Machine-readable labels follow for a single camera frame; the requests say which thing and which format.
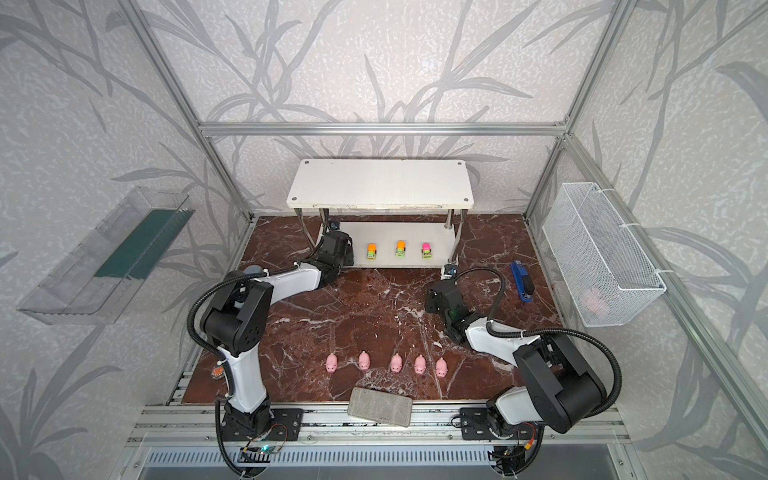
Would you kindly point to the pink item in basket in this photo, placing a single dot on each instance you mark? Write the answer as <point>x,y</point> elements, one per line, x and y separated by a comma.
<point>595,303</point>

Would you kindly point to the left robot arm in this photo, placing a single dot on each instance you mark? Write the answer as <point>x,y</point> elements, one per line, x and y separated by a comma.
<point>229,319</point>

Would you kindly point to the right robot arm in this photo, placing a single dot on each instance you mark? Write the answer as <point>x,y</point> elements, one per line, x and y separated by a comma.
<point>559,386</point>

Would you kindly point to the clear plastic wall bin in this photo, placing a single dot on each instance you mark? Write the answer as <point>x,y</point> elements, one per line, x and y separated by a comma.
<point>95,282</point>

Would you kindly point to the green circuit board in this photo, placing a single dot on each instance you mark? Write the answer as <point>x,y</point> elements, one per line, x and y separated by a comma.
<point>259,454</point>

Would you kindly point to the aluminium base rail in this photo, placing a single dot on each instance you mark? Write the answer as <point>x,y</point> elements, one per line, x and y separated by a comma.
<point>328,424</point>

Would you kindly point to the grey sponge block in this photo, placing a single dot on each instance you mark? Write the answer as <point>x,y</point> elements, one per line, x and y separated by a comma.
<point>380,407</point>

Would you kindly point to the white wire mesh basket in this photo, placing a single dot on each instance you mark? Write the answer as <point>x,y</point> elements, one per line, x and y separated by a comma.
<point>594,247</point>

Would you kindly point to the white two-tier shelf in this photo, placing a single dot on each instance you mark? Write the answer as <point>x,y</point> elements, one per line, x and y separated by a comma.
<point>414,200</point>

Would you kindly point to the blue stapler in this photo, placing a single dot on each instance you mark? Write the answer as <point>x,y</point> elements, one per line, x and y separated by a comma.
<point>524,284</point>

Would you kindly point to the grey blue glasses case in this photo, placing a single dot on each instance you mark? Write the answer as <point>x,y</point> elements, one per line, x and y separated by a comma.
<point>253,269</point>

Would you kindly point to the orange green mixer truck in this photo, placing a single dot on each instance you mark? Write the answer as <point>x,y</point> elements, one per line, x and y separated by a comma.
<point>400,250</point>

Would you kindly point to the pink toy pig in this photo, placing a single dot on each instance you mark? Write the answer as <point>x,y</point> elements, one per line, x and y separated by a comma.
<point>331,363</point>
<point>441,368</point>
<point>364,361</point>
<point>420,365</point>
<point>396,363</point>

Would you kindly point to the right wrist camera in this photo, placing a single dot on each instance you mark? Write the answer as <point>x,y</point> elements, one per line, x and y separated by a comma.
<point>449,271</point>

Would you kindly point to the pink green mixer truck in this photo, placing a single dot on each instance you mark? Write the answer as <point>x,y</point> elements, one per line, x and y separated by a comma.
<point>426,250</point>

